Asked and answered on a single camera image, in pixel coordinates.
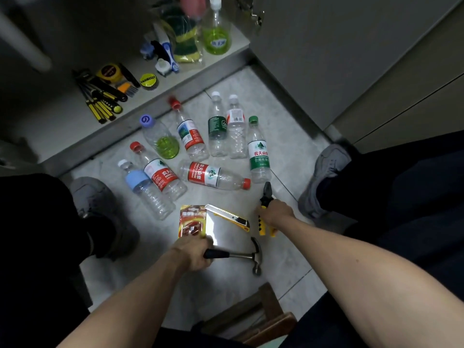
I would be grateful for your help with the blue cap bottle green liquid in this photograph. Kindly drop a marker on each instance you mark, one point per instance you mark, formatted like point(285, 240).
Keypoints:
point(161, 139)

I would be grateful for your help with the set of yellow black screwdrivers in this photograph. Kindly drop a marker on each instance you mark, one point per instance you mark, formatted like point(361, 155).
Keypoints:
point(99, 101)

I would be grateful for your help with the person's left fingers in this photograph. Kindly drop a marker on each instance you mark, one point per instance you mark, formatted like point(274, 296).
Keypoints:
point(207, 246)

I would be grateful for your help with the person's right fingers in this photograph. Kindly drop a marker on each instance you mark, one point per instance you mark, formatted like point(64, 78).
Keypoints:
point(263, 213)

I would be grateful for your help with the black trousers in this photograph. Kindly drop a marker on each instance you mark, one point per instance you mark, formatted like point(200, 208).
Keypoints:
point(36, 250)

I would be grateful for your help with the grey right shoe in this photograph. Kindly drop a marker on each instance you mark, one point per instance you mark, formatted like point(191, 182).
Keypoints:
point(326, 177)

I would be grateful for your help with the metal door hinge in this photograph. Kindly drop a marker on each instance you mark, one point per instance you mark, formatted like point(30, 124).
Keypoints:
point(252, 12)

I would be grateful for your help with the grey shoe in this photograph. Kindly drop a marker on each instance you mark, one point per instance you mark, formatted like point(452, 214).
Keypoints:
point(326, 177)
point(105, 210)

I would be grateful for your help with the small white plastic item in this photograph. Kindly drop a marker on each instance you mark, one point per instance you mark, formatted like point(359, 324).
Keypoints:
point(163, 67)

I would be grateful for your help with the white cap blue label bottle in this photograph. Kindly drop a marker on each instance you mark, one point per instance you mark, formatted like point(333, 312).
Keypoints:
point(147, 190)

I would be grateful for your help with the person's left forearm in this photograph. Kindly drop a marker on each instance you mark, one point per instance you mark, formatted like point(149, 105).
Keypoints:
point(130, 308)

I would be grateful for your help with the orange bit holder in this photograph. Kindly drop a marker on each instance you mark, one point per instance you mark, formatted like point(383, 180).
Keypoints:
point(127, 88)

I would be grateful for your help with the blue white cleaning brush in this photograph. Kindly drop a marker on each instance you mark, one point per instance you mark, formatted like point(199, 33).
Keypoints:
point(166, 47)

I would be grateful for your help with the person's right forearm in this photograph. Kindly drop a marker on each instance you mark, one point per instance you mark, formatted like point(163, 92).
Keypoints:
point(362, 282)

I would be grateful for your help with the person's right hand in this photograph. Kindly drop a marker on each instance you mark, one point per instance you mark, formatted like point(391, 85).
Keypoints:
point(277, 212)

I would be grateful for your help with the person's left hand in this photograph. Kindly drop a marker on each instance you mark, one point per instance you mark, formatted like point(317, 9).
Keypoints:
point(192, 251)

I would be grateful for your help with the yellow utility knife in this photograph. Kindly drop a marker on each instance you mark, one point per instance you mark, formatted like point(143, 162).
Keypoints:
point(228, 215)

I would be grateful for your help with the pack of green yellow sponges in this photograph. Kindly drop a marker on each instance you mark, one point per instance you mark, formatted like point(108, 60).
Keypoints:
point(185, 39)

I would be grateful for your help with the yellow black tape measure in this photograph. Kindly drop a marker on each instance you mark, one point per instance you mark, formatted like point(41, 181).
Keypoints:
point(110, 72)

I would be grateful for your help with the yellow black pliers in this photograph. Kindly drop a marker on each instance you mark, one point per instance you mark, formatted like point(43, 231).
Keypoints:
point(266, 195)

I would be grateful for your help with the grey left shoe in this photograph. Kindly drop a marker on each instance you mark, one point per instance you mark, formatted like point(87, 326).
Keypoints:
point(105, 210)

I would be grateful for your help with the beige cabinet door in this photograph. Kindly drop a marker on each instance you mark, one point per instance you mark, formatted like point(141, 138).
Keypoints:
point(409, 105)

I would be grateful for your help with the wooden stool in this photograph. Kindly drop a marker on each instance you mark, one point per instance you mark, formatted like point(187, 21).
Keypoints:
point(261, 322)

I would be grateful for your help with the white cap red white label bottle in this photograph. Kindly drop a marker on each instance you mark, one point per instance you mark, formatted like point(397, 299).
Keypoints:
point(236, 130)

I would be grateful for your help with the small blue plastic item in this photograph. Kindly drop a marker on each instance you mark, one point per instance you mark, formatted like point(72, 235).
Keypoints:
point(147, 50)

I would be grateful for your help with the black yellow tape roll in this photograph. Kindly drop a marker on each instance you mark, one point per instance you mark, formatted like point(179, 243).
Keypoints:
point(148, 80)

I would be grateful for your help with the green dish soap bottle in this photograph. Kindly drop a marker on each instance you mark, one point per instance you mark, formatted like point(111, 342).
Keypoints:
point(216, 36)

